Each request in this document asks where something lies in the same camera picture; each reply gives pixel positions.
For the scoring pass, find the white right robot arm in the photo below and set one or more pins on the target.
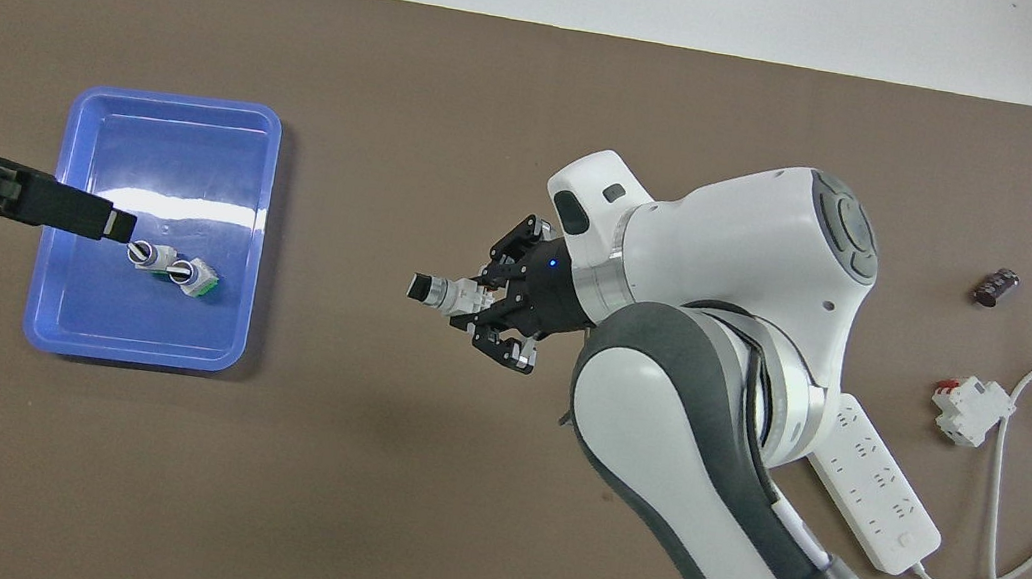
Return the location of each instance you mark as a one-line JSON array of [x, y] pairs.
[[732, 259]]

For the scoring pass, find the white red circuit breaker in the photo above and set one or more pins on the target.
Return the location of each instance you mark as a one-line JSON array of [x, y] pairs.
[[969, 409]]

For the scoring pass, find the small black terminal block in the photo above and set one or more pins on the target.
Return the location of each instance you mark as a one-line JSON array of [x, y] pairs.
[[995, 287]]

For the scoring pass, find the white plug adapter right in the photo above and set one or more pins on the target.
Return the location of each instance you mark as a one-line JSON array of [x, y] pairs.
[[149, 256]]

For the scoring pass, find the white plug adapter left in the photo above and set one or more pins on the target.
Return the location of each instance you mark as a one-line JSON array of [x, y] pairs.
[[196, 278]]

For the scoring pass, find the blue plastic tray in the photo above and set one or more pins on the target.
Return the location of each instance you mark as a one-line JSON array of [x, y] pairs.
[[147, 329]]

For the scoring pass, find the white power strip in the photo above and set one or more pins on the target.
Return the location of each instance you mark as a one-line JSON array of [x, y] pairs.
[[888, 514]]

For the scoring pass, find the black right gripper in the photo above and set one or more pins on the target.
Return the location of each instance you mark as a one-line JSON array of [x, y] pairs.
[[551, 289]]

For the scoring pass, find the white plug adapter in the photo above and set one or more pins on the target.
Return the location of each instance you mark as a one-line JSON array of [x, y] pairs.
[[149, 256], [196, 278]]

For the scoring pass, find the brown table mat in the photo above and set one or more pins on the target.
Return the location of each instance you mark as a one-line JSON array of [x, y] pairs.
[[344, 508]]

